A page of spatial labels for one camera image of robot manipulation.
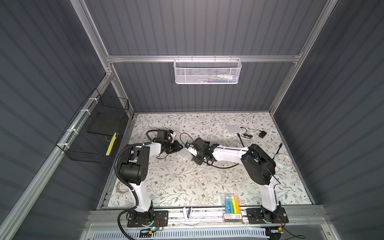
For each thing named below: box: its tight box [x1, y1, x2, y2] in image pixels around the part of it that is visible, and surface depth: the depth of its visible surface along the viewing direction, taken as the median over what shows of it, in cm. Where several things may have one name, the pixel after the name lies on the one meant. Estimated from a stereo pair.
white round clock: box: [275, 153, 293, 170], surface depth 93 cm
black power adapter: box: [258, 130, 268, 139], surface depth 107 cm
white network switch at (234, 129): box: [226, 124, 242, 135], surface depth 111 cm
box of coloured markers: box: [223, 192, 243, 223], surface depth 78 cm
